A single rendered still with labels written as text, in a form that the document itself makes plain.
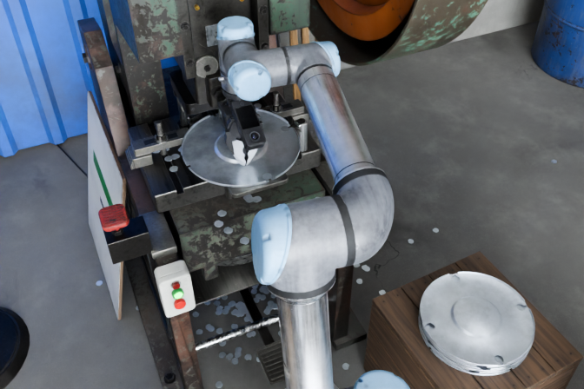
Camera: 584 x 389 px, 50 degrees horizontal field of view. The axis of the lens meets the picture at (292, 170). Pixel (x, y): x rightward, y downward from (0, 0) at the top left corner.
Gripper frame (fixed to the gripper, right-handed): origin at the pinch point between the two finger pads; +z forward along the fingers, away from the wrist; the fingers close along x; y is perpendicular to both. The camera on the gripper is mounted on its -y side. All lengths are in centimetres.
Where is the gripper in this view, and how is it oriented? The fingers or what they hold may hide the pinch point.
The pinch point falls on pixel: (245, 162)
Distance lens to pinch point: 148.5
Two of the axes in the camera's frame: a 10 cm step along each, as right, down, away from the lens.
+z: -0.1, 7.6, 6.5
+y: -4.1, -6.0, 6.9
